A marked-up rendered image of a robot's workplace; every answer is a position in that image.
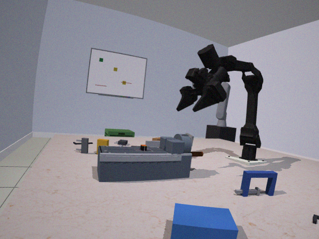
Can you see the yellow rectangular bar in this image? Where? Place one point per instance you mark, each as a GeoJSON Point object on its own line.
{"type": "Point", "coordinates": [102, 142]}

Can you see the blue c-clamp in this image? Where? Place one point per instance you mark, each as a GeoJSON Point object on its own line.
{"type": "Point", "coordinates": [247, 175]}

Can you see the blue rectangular block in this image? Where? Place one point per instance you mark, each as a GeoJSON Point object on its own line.
{"type": "Point", "coordinates": [199, 222]}

